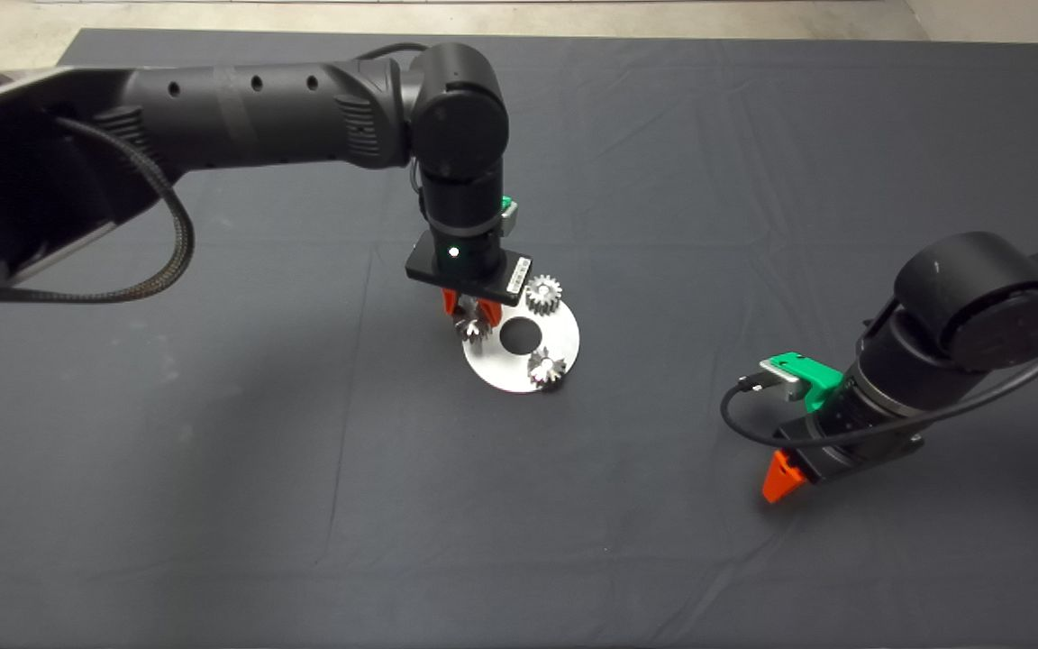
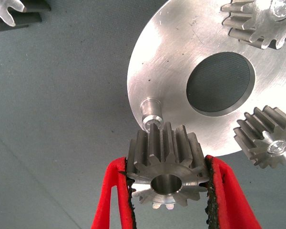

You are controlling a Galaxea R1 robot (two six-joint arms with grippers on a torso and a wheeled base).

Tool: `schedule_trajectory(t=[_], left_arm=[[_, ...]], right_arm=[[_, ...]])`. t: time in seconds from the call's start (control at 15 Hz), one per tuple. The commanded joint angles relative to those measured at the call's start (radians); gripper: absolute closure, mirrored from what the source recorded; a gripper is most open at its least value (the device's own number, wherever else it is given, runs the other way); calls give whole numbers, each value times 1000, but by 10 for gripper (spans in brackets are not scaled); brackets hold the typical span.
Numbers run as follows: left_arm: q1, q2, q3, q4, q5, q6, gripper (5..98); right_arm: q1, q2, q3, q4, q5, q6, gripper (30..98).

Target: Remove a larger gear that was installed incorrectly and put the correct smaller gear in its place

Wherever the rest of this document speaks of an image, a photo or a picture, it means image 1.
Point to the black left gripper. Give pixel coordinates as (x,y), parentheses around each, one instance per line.
(469,266)

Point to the green left camera mount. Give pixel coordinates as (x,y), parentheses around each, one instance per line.
(505,203)

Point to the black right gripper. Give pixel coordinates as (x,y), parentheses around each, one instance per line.
(843,446)

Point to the silver camera box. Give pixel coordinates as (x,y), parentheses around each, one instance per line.
(785,383)
(511,221)

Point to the small steel gear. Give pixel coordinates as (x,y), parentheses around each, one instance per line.
(472,332)

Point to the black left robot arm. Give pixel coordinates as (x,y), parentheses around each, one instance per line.
(258,117)

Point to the silver right camera box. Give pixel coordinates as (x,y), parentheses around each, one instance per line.
(785,383)

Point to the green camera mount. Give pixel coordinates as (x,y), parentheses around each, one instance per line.
(505,203)
(816,379)

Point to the silver left camera box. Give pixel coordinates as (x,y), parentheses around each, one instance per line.
(511,221)

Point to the dark grey table cloth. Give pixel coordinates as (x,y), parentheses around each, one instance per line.
(708,135)

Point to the round metal plate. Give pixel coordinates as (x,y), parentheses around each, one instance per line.
(505,370)

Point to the green right camera mount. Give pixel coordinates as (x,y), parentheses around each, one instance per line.
(816,379)

